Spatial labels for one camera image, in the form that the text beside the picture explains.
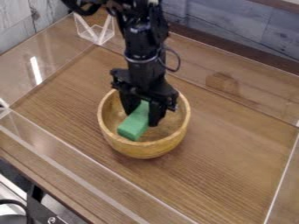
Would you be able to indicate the green rectangular stick block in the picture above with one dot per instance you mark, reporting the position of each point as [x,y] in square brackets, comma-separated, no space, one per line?
[135,124]

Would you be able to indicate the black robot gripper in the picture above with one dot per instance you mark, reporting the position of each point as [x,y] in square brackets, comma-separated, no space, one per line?
[142,83]

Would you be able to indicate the black metal table leg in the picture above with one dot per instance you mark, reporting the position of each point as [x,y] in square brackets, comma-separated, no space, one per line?
[42,215]

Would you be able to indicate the round wooden bowl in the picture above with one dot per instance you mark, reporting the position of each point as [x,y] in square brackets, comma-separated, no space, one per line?
[159,139]

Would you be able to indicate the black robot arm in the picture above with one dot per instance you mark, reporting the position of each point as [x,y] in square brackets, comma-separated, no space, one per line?
[142,24]

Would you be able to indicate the clear acrylic corner bracket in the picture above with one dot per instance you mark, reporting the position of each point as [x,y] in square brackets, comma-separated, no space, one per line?
[98,34]

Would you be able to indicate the clear acrylic enclosure wall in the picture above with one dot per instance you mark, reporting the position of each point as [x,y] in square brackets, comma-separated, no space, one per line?
[232,174]

